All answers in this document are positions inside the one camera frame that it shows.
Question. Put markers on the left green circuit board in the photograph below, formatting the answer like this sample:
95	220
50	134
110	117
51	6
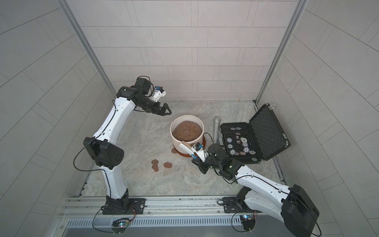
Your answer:
121	223

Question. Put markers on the brown mud patch on floor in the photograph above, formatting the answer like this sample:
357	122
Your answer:
155	165

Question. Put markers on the green circuit board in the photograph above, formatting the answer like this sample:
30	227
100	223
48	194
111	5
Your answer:
248	222
121	223

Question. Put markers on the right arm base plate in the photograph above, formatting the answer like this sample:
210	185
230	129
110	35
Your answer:
234	205

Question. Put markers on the blue white scrub brush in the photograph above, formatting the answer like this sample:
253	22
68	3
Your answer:
187	149

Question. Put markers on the open black foam-lined case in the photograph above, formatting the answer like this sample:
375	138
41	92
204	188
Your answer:
259	139

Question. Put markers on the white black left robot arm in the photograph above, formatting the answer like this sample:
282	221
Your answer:
143	97

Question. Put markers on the right green circuit board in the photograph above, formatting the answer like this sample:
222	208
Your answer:
248	222

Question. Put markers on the terracotta saucer under pot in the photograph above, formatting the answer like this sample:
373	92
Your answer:
196	151

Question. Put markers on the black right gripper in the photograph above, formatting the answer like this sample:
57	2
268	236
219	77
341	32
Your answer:
201	165

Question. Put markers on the grey metal cylinder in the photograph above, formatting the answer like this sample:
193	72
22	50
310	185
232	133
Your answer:
217	121

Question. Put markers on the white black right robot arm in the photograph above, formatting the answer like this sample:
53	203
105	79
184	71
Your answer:
290	205

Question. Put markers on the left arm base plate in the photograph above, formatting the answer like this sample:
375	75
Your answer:
124	206

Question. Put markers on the cream ceramic pot with soil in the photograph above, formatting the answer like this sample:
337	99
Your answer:
186	128

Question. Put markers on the aluminium rail frame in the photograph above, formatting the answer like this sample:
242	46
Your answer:
158	206

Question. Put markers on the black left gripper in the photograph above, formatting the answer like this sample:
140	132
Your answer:
159	108

